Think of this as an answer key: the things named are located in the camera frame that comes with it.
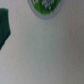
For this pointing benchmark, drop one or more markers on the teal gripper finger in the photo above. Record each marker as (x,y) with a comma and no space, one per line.
(4,26)

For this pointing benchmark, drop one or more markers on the green-lidded white kcup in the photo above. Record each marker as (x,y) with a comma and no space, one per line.
(45,9)

